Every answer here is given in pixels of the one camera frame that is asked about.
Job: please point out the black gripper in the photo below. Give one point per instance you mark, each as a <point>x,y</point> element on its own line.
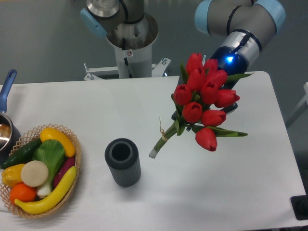
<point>228,85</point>

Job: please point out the red tulip bouquet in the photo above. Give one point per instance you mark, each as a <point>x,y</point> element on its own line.
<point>204,78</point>

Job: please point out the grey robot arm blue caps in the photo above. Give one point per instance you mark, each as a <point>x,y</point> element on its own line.
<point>248,26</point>

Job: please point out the dark grey ribbed vase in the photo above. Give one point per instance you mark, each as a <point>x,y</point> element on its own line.
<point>122,158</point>

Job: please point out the black device at edge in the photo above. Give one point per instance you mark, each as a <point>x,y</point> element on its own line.
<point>300,206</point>

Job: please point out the purple sweet potato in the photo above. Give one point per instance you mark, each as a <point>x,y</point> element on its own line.
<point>68,163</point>

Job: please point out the green bok choy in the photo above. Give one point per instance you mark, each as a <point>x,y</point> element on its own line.
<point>52,154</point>

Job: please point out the woven wicker basket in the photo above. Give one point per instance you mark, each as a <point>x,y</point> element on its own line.
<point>32,135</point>

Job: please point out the yellow banana squash lower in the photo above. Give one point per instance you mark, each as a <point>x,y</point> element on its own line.
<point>54,198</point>

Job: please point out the beige round mushroom cap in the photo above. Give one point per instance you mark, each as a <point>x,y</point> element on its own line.
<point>34,173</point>

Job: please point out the green cucumber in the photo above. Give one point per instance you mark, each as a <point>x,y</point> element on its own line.
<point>22,155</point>

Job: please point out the orange fruit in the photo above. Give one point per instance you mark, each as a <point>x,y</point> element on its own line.
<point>23,193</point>

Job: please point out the yellow bell pepper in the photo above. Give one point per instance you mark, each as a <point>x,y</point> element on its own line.
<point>11,176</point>

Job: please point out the white metal base bracket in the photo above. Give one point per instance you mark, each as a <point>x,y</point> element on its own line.
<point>158,70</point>

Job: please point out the white frame at right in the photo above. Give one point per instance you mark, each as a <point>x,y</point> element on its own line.
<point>299,109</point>

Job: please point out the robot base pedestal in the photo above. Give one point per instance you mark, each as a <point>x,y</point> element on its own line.
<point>128,28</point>

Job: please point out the blue handled saucepan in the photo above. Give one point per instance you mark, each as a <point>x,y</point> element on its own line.
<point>9,134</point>

